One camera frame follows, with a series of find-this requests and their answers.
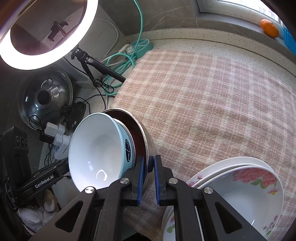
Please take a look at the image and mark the red rose floral plate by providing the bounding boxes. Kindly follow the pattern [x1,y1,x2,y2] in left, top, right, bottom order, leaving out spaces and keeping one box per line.
[162,164,285,241]

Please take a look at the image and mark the light blue ceramic bowl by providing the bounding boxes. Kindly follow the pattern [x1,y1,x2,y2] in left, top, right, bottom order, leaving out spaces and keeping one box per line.
[68,113,135,191]

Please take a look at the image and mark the large steel bowl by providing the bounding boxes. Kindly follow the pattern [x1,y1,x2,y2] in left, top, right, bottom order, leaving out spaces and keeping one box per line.
[110,108,157,193]

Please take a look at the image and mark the red steel bowl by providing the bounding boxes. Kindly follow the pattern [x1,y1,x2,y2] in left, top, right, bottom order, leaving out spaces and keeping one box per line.
[104,108,146,160]

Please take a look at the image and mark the white charger plugs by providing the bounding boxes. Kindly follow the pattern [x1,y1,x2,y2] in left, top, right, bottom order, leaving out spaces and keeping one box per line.
[45,122,70,160]

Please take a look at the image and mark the black oval device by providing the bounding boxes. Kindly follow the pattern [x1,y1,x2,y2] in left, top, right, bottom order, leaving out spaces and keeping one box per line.
[65,101,86,132]

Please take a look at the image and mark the plaid pink cloth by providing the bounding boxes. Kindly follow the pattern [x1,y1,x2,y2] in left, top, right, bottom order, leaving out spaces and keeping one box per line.
[112,49,295,240]

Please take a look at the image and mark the black tripod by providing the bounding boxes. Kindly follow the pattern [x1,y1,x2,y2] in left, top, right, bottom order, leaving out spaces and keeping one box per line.
[71,46,125,83]

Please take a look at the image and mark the teal power strip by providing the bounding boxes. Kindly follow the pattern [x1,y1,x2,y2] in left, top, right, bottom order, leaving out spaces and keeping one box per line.
[126,39,153,59]

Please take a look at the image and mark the blue plastic cup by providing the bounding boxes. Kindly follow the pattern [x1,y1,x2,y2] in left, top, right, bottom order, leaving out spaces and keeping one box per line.
[282,27,296,55]

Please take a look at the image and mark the orange fruit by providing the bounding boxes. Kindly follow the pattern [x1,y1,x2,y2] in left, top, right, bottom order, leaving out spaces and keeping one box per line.
[260,19,280,38]

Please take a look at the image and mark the black cable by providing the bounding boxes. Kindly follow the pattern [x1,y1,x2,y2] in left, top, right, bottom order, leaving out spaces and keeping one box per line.
[28,78,115,167]

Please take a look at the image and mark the teal cable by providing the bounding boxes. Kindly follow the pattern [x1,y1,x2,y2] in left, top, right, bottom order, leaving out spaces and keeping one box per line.
[102,0,149,96]

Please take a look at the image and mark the white ring light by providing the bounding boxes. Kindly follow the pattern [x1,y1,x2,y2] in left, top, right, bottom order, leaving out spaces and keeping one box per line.
[1,1,98,70]

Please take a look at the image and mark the white window frame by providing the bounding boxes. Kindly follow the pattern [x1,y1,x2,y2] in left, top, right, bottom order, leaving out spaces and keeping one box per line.
[197,0,281,25]

